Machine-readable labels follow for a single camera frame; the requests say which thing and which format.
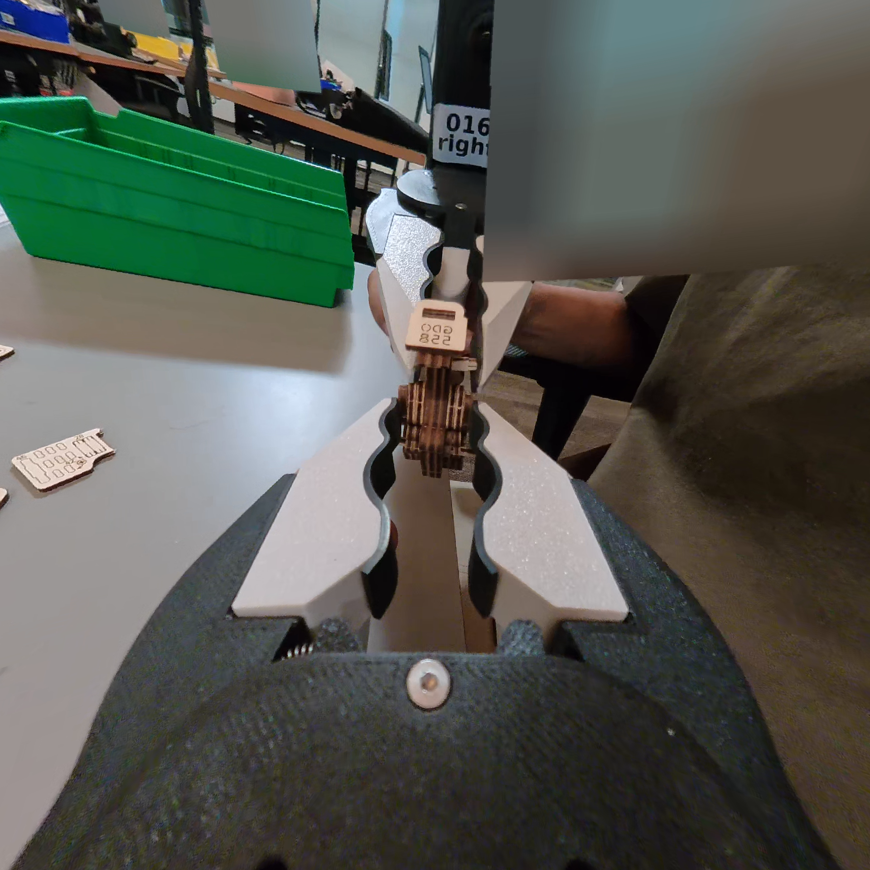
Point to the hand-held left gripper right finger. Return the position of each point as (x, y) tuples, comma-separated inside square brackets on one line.
[(550, 544)]

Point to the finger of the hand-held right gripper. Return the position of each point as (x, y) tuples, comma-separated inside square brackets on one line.
[(506, 312), (401, 251)]

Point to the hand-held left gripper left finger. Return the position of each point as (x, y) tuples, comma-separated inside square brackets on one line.
[(312, 544)]

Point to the wooden motorcycle model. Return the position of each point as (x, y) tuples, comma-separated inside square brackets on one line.
[(435, 421)]

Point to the grey desk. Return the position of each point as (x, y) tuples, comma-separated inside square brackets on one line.
[(170, 408)]

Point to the person's right hand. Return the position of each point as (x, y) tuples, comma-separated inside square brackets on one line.
[(544, 326)]

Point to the wooden workbench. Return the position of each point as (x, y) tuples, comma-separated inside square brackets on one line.
[(306, 117)]

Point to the person's olive clothing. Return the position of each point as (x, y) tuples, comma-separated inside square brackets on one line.
[(781, 544)]

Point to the green plastic bin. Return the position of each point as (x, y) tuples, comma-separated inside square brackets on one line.
[(170, 231)]

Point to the small slotted wooden panel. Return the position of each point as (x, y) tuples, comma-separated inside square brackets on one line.
[(61, 462)]

